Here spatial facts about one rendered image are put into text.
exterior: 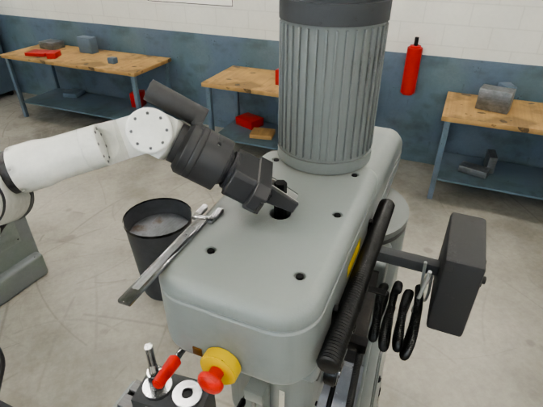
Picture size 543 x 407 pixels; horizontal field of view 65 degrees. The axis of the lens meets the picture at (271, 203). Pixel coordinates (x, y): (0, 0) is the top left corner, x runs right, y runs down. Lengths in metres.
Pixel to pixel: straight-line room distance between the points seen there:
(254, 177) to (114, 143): 0.23
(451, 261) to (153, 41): 5.55
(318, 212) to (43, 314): 2.95
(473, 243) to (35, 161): 0.85
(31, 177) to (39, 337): 2.71
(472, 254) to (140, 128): 0.71
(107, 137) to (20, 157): 0.12
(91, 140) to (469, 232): 0.80
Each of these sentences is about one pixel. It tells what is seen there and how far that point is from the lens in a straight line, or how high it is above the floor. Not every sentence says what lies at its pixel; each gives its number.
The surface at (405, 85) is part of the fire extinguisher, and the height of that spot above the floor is 0.91.
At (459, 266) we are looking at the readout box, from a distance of 0.97.
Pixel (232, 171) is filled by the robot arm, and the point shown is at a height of 1.99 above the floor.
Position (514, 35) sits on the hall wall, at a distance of 4.86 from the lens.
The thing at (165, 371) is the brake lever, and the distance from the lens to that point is 0.75.
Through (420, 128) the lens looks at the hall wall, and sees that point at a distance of 5.12.
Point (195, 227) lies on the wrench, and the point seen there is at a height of 1.90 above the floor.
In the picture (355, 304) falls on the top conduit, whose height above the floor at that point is 1.80.
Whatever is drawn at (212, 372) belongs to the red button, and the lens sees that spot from 0.66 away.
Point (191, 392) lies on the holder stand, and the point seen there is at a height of 1.11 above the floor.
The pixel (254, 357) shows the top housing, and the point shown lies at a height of 1.80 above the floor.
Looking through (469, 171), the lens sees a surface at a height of 0.27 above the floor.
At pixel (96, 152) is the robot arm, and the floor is 2.03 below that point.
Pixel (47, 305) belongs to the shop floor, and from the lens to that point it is 3.57.
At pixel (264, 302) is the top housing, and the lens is 0.58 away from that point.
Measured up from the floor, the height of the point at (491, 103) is 0.95.
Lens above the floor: 2.31
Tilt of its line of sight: 33 degrees down
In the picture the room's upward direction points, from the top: straight up
